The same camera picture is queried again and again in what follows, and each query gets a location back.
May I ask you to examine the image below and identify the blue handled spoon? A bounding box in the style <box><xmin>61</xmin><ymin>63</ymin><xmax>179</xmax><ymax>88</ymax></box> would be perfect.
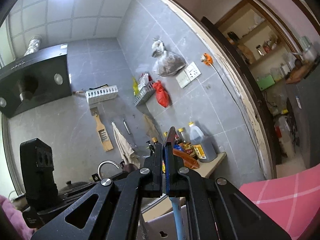
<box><xmin>163</xmin><ymin>126</ymin><xmax>188</xmax><ymax>239</ymax></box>

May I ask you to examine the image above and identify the orange snack packet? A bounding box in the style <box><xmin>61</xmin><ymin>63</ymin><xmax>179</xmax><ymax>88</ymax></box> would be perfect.
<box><xmin>173</xmin><ymin>148</ymin><xmax>200</xmax><ymax>170</ymax></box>

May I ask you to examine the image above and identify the hanging beige towel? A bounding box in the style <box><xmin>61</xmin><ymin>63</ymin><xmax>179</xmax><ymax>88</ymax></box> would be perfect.
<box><xmin>111</xmin><ymin>122</ymin><xmax>140</xmax><ymax>168</ymax></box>

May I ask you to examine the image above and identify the white perforated utensil holder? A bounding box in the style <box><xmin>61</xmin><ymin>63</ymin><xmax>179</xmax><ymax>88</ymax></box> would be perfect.
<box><xmin>136</xmin><ymin>211</ymin><xmax>178</xmax><ymax>239</ymax></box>

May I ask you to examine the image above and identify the chrome faucet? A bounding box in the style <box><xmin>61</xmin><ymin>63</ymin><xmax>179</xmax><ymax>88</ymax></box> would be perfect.
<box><xmin>97</xmin><ymin>160</ymin><xmax>122</xmax><ymax>180</ymax></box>

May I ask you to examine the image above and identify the wooden grater board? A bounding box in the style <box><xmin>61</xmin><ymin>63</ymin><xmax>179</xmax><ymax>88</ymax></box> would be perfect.
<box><xmin>90</xmin><ymin>107</ymin><xmax>114</xmax><ymax>152</ymax></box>

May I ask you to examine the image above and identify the large oil jug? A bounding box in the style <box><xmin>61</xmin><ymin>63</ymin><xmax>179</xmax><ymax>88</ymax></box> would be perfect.
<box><xmin>189</xmin><ymin>122</ymin><xmax>217</xmax><ymax>163</ymax></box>

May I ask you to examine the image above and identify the red plastic bag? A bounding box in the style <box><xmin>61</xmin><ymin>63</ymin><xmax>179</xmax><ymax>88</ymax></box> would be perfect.
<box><xmin>152</xmin><ymin>80</ymin><xmax>170</xmax><ymax>108</ymax></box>

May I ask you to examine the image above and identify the black range hood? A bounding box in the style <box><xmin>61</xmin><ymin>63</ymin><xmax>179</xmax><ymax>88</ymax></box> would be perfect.
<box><xmin>0</xmin><ymin>43</ymin><xmax>72</xmax><ymax>118</ymax></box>

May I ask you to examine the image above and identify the pink checked tablecloth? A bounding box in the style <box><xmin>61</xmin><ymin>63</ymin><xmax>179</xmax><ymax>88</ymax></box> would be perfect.
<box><xmin>240</xmin><ymin>165</ymin><xmax>319</xmax><ymax>239</ymax></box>

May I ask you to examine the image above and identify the green box on shelf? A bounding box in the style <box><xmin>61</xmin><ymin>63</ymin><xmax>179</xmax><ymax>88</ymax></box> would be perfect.
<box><xmin>257</xmin><ymin>74</ymin><xmax>275</xmax><ymax>91</ymax></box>

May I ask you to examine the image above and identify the grey cabinet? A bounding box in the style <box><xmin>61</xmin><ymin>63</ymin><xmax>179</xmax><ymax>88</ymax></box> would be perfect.
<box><xmin>285</xmin><ymin>66</ymin><xmax>320</xmax><ymax>168</ymax></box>

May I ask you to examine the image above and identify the grey wall basket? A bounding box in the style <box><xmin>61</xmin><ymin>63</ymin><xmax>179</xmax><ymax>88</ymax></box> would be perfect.
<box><xmin>133</xmin><ymin>81</ymin><xmax>155</xmax><ymax>107</ymax></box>

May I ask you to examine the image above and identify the white wall rack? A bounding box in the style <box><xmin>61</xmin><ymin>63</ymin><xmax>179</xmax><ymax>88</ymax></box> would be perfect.
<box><xmin>85</xmin><ymin>86</ymin><xmax>118</xmax><ymax>105</ymax></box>

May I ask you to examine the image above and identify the wall socket plate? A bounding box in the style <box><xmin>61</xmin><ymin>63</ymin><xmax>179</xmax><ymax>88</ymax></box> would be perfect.
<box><xmin>176</xmin><ymin>62</ymin><xmax>201</xmax><ymax>88</ymax></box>

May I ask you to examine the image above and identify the clear bag on wall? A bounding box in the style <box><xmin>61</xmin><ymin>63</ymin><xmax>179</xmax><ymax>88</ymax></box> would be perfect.
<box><xmin>151</xmin><ymin>39</ymin><xmax>186</xmax><ymax>76</ymax></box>

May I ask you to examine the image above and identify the orange wall hook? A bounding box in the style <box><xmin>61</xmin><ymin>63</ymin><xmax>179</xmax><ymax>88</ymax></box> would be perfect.
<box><xmin>201</xmin><ymin>53</ymin><xmax>213</xmax><ymax>66</ymax></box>

